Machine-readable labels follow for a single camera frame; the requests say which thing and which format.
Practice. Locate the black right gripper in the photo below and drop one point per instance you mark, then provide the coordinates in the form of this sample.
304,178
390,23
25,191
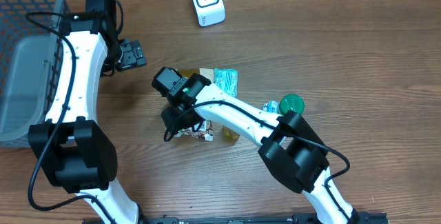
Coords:
172,120

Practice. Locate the green lid white jar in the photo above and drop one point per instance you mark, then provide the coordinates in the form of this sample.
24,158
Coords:
291,102

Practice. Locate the grey plastic mesh basket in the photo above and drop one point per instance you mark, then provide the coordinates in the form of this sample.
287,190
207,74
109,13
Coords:
31,59

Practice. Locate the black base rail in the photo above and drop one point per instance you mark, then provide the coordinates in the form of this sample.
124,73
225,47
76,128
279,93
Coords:
365,218

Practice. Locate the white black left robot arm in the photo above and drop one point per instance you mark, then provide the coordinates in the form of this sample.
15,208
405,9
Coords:
70,147

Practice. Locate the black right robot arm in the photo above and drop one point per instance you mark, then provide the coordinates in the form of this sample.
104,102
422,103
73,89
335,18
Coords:
290,149

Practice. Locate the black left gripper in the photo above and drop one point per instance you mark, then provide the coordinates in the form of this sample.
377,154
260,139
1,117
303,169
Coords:
136,55

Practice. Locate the white barcode scanner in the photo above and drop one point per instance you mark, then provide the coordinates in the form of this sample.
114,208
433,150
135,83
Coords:
209,12

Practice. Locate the teal white tissue packet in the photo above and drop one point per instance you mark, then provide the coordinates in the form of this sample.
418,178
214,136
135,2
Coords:
271,106

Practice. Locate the yellow liquid bottle silver cap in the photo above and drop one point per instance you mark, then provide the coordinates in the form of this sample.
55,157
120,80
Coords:
230,135

